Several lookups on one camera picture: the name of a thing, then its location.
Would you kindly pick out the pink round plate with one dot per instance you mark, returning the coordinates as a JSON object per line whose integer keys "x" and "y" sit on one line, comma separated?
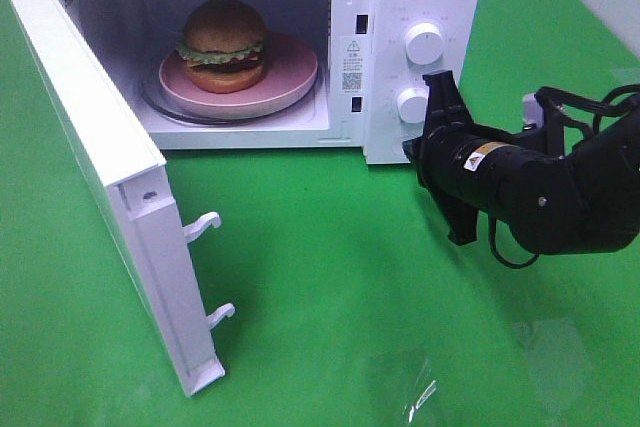
{"x": 291, "y": 67}

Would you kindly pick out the clear tape patch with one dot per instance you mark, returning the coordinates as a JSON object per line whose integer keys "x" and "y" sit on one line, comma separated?
{"x": 558, "y": 364}
{"x": 402, "y": 389}

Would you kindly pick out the clear tape patch right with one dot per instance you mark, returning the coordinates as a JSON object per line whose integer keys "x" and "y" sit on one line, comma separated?
{"x": 558, "y": 364}

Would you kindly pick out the glass microwave turntable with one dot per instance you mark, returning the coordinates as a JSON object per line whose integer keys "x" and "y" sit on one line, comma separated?
{"x": 307, "y": 113}

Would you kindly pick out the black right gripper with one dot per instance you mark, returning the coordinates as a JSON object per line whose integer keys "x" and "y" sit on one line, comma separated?
{"x": 463, "y": 166}

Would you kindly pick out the white microwave door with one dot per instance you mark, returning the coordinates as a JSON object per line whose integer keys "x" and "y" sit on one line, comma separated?
{"x": 126, "y": 173}

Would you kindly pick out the white microwave oven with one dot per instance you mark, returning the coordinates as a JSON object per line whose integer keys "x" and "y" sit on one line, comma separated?
{"x": 362, "y": 65}

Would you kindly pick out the burger with lettuce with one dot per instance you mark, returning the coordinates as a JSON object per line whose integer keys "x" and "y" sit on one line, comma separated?
{"x": 222, "y": 46}

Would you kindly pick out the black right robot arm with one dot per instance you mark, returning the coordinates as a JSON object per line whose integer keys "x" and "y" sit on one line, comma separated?
{"x": 568, "y": 183}

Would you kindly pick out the white microwave knob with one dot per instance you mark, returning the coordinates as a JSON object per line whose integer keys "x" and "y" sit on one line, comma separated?
{"x": 424, "y": 43}
{"x": 412, "y": 105}

